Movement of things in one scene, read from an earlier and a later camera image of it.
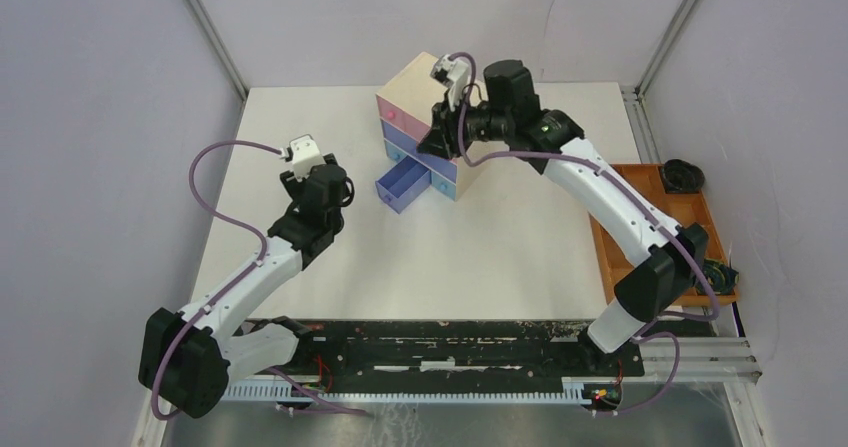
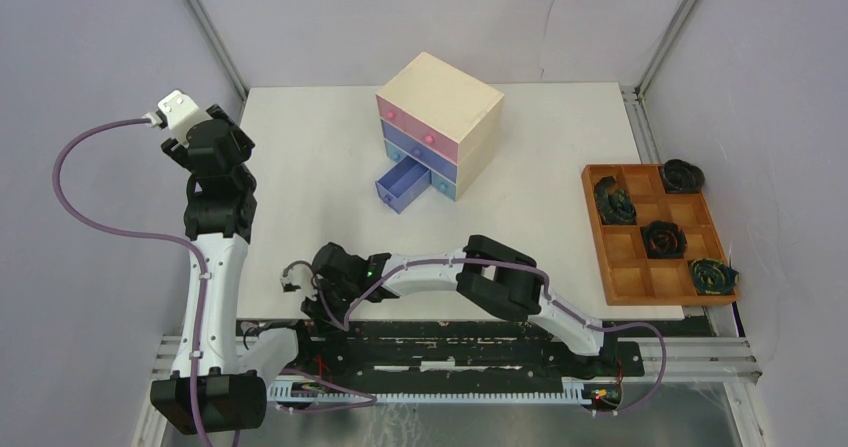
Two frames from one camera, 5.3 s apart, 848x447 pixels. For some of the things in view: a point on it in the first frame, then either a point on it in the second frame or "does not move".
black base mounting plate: x=460 y=352 does not move
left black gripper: x=293 y=186 → x=243 y=141
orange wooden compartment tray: x=616 y=255 does not move
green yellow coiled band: x=720 y=277 does not move
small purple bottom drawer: x=403 y=183 does not move
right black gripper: x=443 y=134 → x=314 y=307
